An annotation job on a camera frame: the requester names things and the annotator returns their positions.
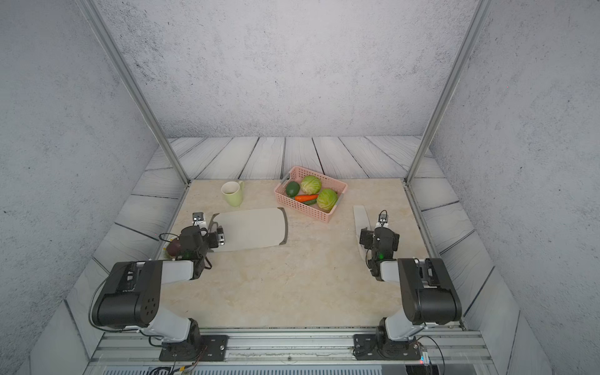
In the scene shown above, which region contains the white ceramic knife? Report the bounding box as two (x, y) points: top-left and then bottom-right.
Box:
(353, 206), (372, 261)

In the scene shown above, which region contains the white grey-rimmed cutting board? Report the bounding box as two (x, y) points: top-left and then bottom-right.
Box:
(209, 208), (288, 253)

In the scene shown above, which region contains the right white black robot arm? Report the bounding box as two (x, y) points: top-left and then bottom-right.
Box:
(359, 227), (463, 344)

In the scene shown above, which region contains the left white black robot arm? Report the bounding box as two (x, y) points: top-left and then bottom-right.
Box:
(88, 223), (225, 345)

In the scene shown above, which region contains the dark red onion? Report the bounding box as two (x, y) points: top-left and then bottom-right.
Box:
(165, 238), (181, 258)

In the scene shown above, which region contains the light green mug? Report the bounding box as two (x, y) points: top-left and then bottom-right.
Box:
(220, 181), (245, 207)

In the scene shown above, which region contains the small plate with rim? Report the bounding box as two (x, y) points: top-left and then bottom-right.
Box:
(162, 243), (177, 259)

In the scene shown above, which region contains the green cabbage front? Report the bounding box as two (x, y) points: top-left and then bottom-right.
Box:
(317, 188), (338, 213)

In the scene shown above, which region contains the green cabbage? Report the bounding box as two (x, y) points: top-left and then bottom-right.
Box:
(300, 175), (322, 195)
(317, 188), (338, 213)

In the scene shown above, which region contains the pink plastic basket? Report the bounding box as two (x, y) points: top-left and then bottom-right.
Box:
(274, 166), (348, 223)

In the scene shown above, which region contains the green cabbage back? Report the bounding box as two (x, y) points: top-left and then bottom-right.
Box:
(300, 175), (322, 195)

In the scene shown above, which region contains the orange carrot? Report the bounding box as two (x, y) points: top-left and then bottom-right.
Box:
(295, 195), (318, 203)

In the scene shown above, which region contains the dark green avocado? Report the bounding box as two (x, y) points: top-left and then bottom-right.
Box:
(285, 181), (301, 198)

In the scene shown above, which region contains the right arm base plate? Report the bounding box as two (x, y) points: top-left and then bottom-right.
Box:
(352, 334), (422, 361)

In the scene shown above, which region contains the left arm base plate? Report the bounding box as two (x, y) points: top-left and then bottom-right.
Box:
(159, 334), (229, 362)

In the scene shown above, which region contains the aluminium mounting rail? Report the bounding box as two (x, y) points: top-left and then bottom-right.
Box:
(83, 327), (498, 375)

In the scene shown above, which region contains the left aluminium frame post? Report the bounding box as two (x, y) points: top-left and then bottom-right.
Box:
(77, 0), (191, 187)

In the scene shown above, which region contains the aluminium frame post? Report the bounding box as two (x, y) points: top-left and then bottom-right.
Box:
(405, 0), (492, 186)
(77, 0), (191, 187)

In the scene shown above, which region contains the right aluminium frame post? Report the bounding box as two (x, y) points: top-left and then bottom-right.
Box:
(405, 0), (492, 186)

